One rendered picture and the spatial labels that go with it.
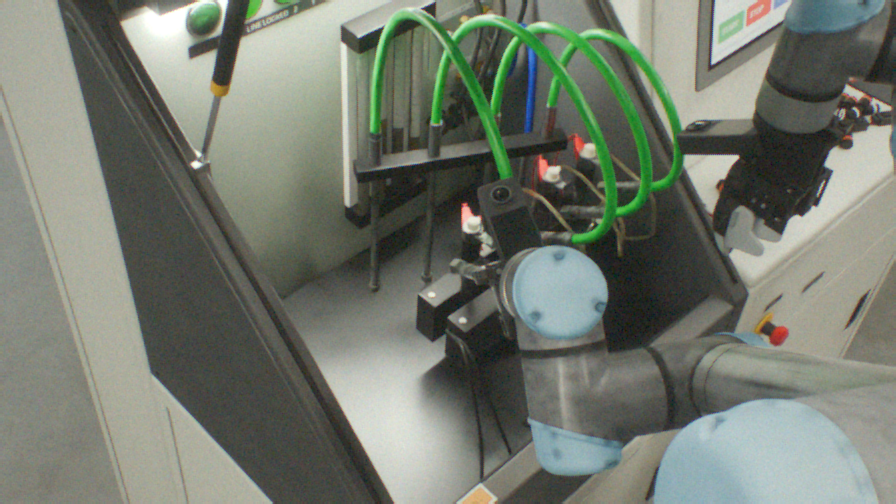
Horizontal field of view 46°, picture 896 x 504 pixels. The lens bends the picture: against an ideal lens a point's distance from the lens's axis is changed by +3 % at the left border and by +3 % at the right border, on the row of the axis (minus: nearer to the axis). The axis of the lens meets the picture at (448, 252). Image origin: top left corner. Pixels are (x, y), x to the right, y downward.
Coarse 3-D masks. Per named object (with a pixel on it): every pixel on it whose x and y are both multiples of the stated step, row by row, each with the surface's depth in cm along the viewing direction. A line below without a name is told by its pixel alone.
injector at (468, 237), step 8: (464, 224) 138; (480, 224) 138; (464, 232) 137; (472, 232) 137; (480, 232) 137; (464, 240) 138; (472, 240) 138; (464, 248) 139; (472, 248) 139; (480, 248) 140; (464, 256) 140; (472, 256) 140; (480, 264) 140; (464, 280) 144; (472, 280) 144; (464, 288) 145; (472, 288) 146; (464, 296) 146; (464, 304) 148
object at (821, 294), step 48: (624, 0) 147; (672, 0) 150; (672, 48) 154; (768, 48) 174; (672, 96) 159; (720, 96) 169; (816, 240) 165; (864, 240) 189; (768, 288) 161; (816, 288) 184; (864, 288) 214; (816, 336) 208
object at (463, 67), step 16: (400, 16) 122; (416, 16) 118; (384, 32) 128; (432, 32) 116; (384, 48) 131; (448, 48) 113; (384, 64) 134; (464, 64) 112; (464, 80) 112; (480, 96) 111; (480, 112) 111; (496, 128) 110; (496, 144) 110; (496, 160) 110; (512, 176) 111
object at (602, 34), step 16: (592, 32) 138; (608, 32) 136; (576, 48) 141; (624, 48) 135; (640, 64) 134; (656, 80) 134; (544, 112) 152; (672, 112) 134; (544, 128) 153; (672, 128) 135; (672, 176) 139; (624, 192) 147
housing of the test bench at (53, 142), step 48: (0, 0) 125; (48, 0) 113; (0, 48) 134; (48, 48) 121; (0, 96) 144; (48, 96) 130; (48, 144) 139; (48, 192) 151; (96, 192) 134; (48, 240) 163; (96, 240) 145; (96, 288) 157; (96, 336) 171; (96, 384) 188; (144, 384) 163; (144, 432) 178; (144, 480) 196
